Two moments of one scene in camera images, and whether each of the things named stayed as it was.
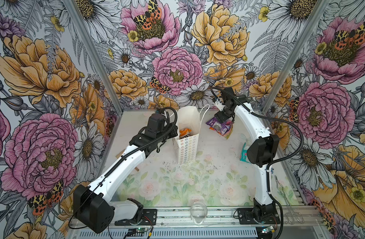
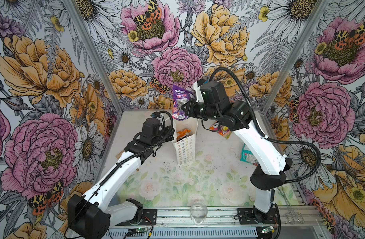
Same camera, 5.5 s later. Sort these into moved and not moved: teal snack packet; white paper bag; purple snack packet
Moved: purple snack packet
Not moved: teal snack packet; white paper bag
